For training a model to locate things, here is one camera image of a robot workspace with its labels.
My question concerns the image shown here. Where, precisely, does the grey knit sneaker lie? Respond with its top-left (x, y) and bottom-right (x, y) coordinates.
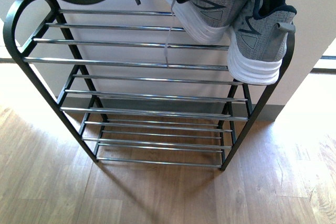
top-left (227, 0), bottom-right (297, 85)
top-left (165, 0), bottom-right (248, 45)

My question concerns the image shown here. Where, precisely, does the black metal shoe rack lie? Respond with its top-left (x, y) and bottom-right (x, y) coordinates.
top-left (2, 0), bottom-right (296, 172)

